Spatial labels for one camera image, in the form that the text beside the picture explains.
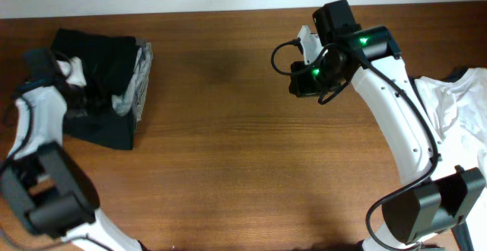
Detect black shorts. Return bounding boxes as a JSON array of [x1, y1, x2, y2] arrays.
[[51, 28, 140, 150]]

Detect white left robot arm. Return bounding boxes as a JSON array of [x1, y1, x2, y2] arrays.
[[1, 59, 147, 251]]

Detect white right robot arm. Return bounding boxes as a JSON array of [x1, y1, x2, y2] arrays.
[[290, 26, 486, 250]]

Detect folded grey shorts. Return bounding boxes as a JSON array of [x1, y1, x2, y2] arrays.
[[111, 39, 153, 126]]

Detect white t-shirt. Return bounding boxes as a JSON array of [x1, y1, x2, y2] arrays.
[[412, 67, 487, 214]]

